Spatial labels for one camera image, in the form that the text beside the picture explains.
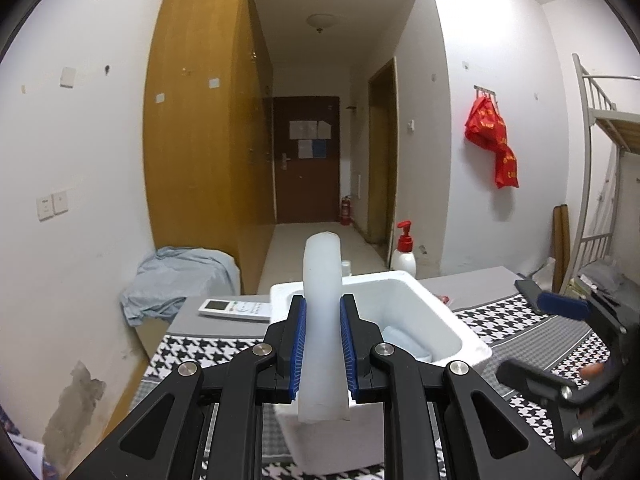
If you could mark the white paper sheet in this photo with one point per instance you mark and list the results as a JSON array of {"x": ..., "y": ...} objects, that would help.
[
  {"x": 311, "y": 130},
  {"x": 305, "y": 149},
  {"x": 324, "y": 129},
  {"x": 296, "y": 130}
]

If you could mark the white wall socket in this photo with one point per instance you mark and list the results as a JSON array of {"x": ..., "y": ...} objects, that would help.
[{"x": 44, "y": 207}]

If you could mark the white pump bottle red cap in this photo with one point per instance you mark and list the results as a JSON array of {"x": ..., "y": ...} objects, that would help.
[{"x": 404, "y": 260}]

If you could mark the houndstooth tablecloth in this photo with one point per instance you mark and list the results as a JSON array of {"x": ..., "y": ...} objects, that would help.
[{"x": 200, "y": 355}]

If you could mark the light blue cloth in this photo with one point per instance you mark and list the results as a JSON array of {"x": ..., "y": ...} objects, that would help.
[{"x": 180, "y": 275}]

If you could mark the dark brown door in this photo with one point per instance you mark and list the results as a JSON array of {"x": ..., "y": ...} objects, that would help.
[{"x": 307, "y": 190}]

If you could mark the person's right hand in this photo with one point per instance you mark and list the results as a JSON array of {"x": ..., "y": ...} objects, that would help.
[{"x": 592, "y": 370}]

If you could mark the wooden wardrobe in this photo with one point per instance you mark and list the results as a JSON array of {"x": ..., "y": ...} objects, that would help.
[{"x": 200, "y": 160}]

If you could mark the white foam box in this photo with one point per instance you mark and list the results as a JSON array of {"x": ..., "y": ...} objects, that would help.
[{"x": 400, "y": 300}]

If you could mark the wooden boards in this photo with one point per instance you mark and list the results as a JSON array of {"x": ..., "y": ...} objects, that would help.
[{"x": 561, "y": 245}]

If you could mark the red fire extinguisher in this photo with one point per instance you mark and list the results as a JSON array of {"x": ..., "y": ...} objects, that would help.
[{"x": 345, "y": 212}]

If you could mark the grey bedding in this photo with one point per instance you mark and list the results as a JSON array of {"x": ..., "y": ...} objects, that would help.
[{"x": 600, "y": 275}]

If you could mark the white wall switch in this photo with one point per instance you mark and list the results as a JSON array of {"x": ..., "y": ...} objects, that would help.
[{"x": 60, "y": 202}]

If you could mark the metal bunk bed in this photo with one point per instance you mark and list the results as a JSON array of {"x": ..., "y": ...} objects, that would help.
[{"x": 625, "y": 130}]

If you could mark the blue patterned blanket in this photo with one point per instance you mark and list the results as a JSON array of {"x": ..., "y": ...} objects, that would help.
[{"x": 17, "y": 440}]

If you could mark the white remote control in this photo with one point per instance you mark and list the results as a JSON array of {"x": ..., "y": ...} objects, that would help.
[{"x": 235, "y": 309}]

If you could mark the red printed bag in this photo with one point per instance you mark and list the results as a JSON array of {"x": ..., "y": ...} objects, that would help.
[
  {"x": 506, "y": 167},
  {"x": 484, "y": 125}
]

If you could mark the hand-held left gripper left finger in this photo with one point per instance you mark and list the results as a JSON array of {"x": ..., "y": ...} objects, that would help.
[{"x": 298, "y": 345}]

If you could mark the grey table cover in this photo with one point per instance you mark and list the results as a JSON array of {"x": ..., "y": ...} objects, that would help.
[{"x": 220, "y": 329}]

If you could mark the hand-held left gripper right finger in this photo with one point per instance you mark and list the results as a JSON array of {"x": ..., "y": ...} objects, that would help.
[{"x": 347, "y": 345}]

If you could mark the white wall plate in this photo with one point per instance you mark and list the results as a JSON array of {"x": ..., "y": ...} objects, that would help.
[{"x": 67, "y": 76}]

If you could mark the ceiling lamp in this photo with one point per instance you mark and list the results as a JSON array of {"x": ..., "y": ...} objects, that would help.
[{"x": 321, "y": 21}]

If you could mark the blue paper sheet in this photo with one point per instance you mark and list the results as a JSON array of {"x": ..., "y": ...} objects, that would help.
[{"x": 319, "y": 148}]

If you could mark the wall hook rack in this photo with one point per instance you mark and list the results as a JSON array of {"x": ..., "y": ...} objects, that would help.
[{"x": 486, "y": 91}]

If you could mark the light blue face mask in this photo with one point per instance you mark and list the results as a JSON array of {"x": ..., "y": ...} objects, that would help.
[{"x": 405, "y": 342}]

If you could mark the wooden side door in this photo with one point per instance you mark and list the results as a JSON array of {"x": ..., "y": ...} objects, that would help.
[{"x": 382, "y": 170}]

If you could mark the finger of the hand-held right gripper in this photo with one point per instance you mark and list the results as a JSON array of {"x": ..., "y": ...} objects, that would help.
[
  {"x": 562, "y": 305},
  {"x": 530, "y": 377}
]

